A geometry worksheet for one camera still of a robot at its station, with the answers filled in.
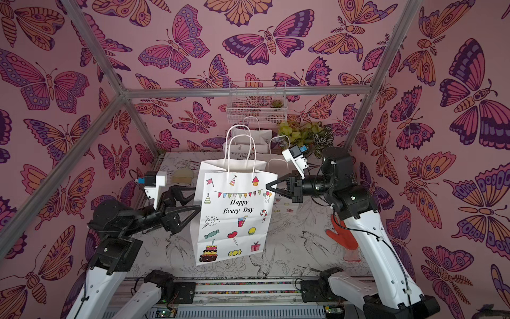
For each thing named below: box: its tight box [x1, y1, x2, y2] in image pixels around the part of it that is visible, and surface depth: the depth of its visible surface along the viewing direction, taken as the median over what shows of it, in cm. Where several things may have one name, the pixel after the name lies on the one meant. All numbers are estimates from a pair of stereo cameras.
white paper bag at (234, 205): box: [190, 124, 279, 266], surface depth 55 cm
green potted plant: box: [278, 121, 335, 159], surface depth 97 cm
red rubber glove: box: [325, 213, 362, 262], surface depth 86 cm
